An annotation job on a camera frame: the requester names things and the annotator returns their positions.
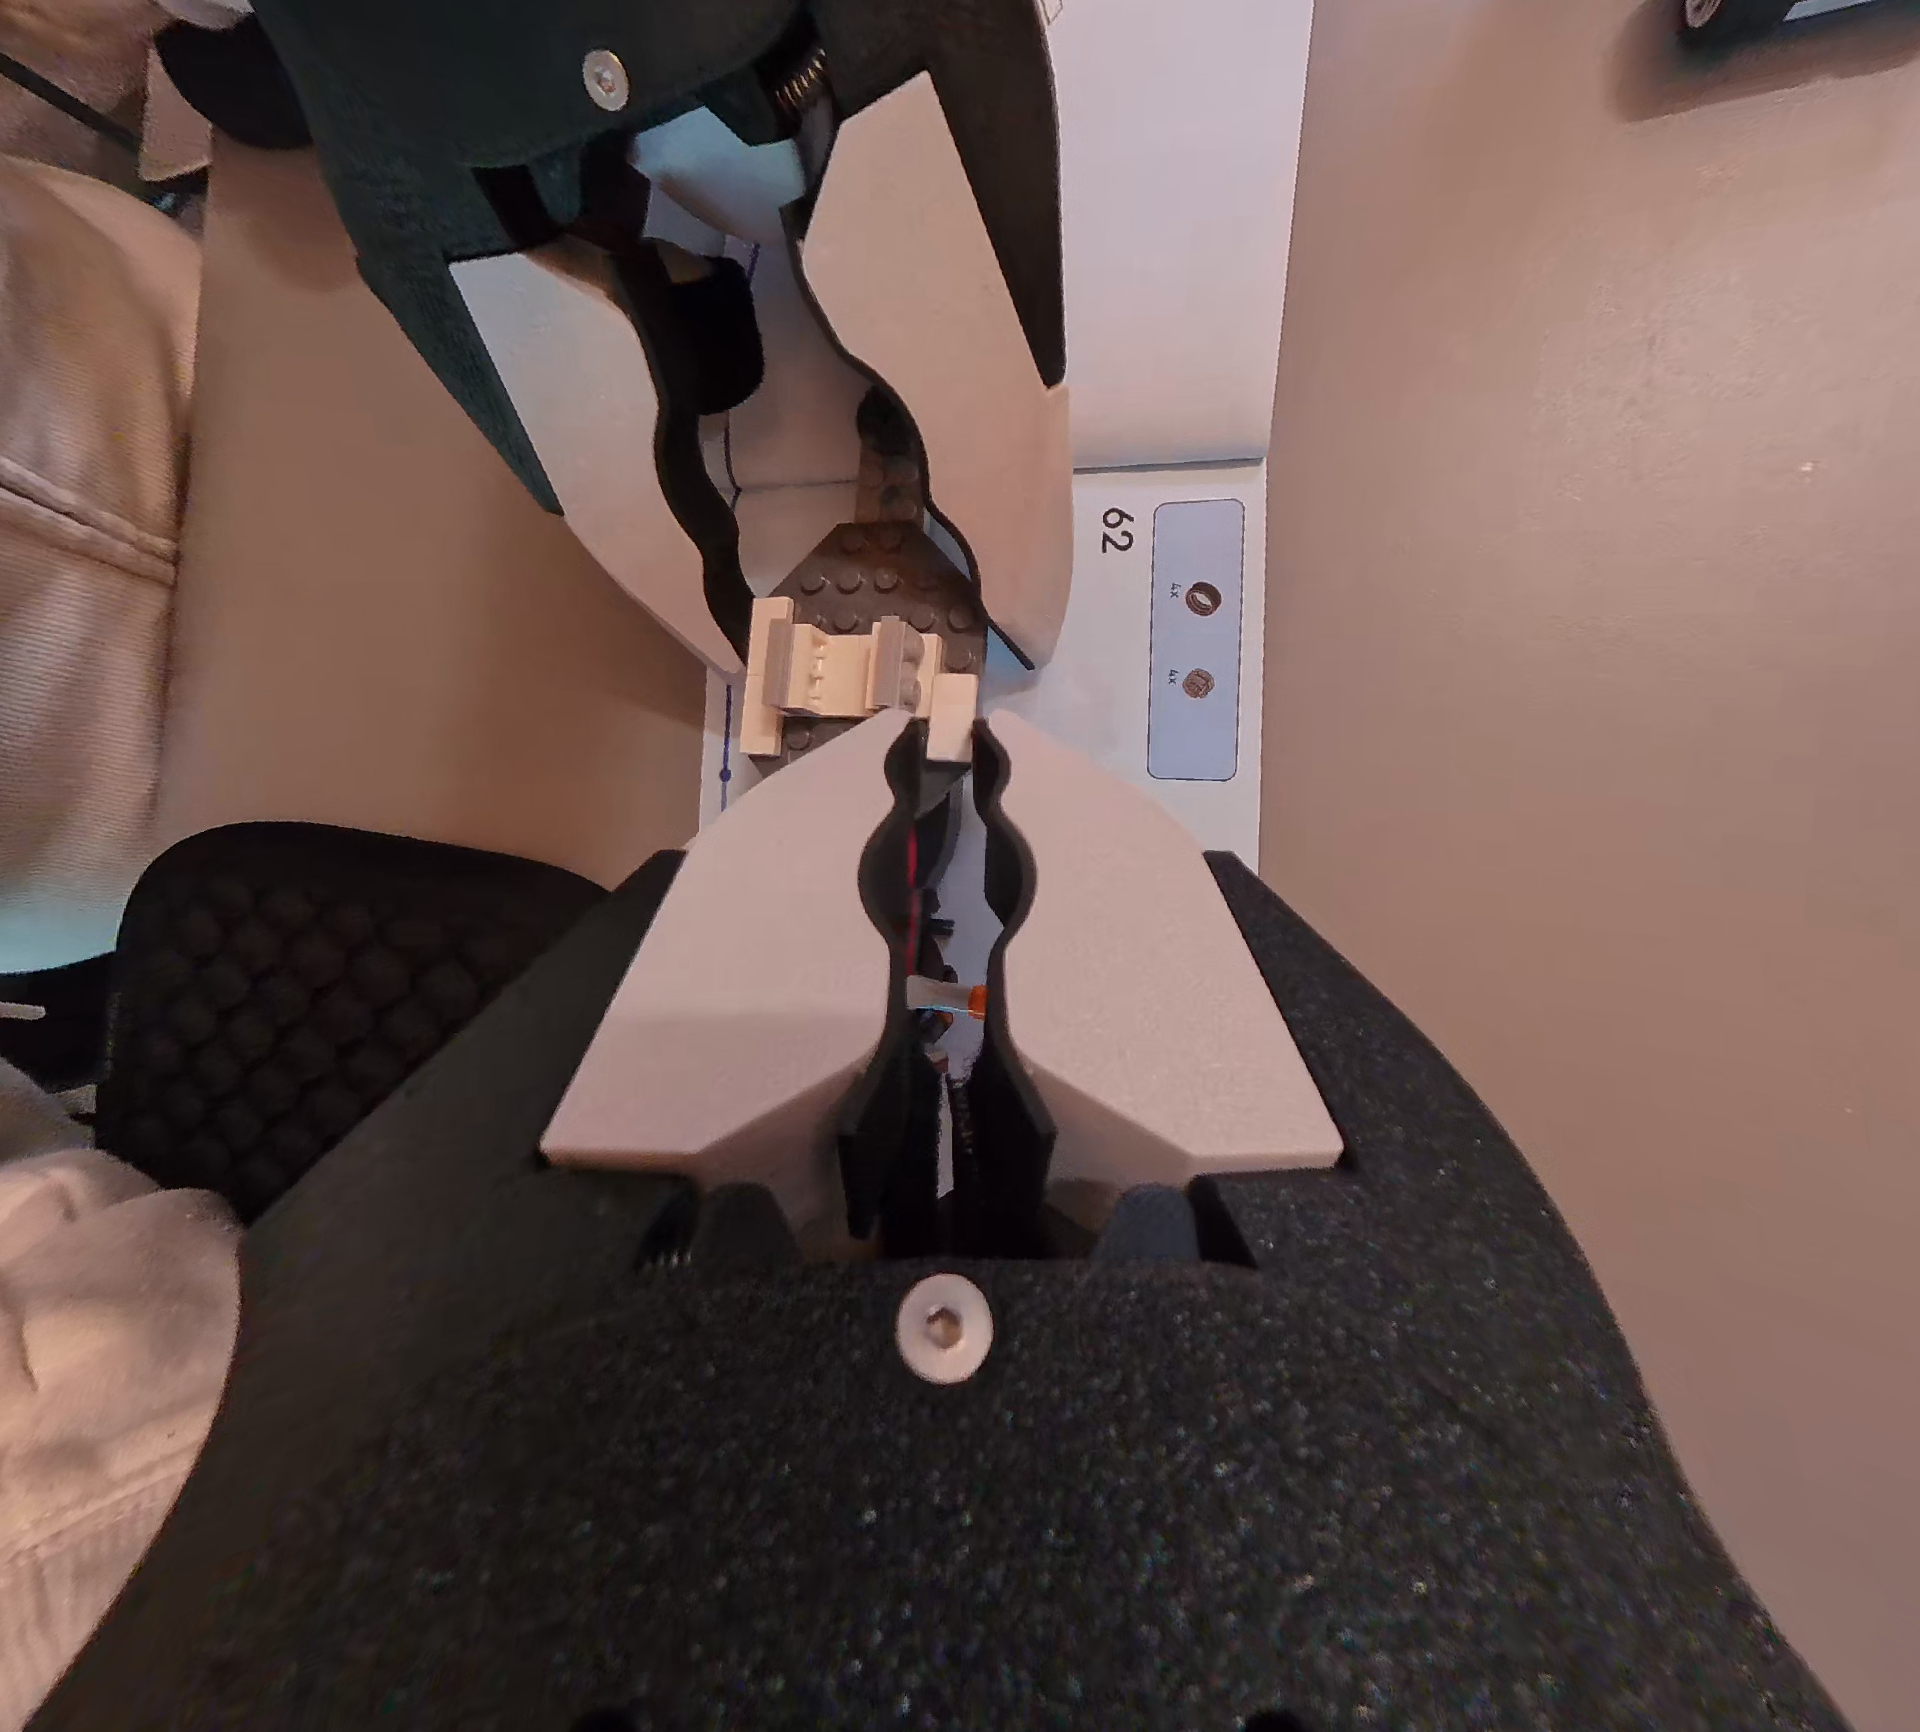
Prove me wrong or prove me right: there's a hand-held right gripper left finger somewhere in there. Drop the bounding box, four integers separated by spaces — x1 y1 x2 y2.
536 708 923 1242

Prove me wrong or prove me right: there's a grey lego vehicle model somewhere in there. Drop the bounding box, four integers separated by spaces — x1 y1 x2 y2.
738 388 1004 1060

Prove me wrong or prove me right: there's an open lego instruction booklet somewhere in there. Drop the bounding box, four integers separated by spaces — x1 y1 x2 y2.
696 0 1338 1210

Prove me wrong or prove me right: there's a person's torso in cream hoodie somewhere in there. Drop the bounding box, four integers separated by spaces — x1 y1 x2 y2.
0 148 249 1666

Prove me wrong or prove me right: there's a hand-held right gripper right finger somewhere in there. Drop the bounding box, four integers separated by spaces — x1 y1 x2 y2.
972 708 1348 1242

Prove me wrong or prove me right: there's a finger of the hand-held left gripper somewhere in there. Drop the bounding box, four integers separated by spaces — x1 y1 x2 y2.
798 70 1078 672
446 243 756 675

